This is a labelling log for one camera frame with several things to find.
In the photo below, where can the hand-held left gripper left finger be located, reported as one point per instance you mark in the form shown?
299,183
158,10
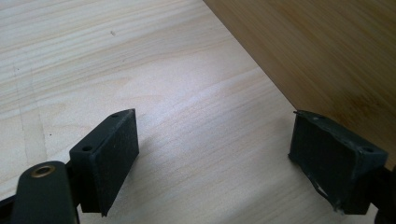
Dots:
106,161

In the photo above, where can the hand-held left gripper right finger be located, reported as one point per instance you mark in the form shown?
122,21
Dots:
330,161

